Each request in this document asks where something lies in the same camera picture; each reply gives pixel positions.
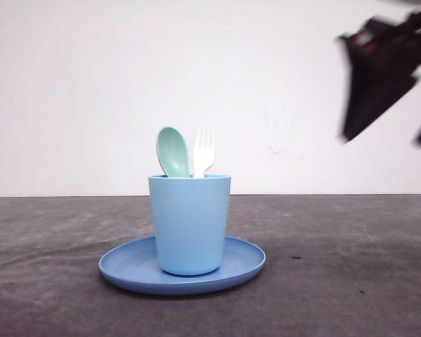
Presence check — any blue plastic plate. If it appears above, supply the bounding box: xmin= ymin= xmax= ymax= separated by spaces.
xmin=98 ymin=236 xmax=266 ymax=296

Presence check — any white plastic fork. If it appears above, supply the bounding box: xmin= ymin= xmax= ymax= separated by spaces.
xmin=192 ymin=128 xmax=216 ymax=178

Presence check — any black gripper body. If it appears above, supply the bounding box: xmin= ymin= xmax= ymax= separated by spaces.
xmin=340 ymin=10 xmax=421 ymax=76

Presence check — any mint green plastic spoon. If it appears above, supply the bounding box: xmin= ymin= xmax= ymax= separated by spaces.
xmin=156 ymin=127 xmax=190 ymax=178

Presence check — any light blue plastic cup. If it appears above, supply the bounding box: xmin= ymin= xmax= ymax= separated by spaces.
xmin=148 ymin=175 xmax=232 ymax=276

